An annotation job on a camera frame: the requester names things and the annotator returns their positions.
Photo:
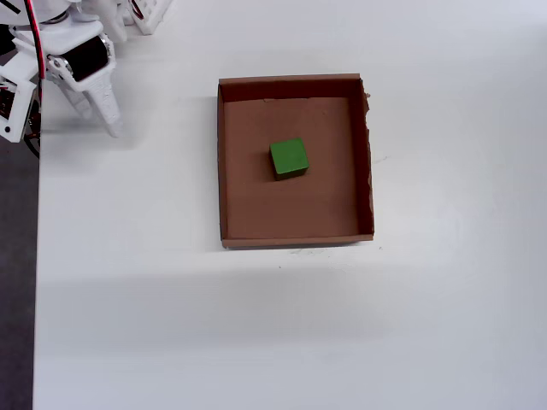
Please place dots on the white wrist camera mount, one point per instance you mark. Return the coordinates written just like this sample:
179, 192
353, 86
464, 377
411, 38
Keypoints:
21, 128

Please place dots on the green cube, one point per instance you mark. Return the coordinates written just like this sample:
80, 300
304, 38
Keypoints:
288, 156

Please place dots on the brown cardboard box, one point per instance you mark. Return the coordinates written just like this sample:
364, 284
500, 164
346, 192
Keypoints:
299, 209

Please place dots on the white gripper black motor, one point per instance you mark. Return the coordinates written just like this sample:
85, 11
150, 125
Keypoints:
89, 60

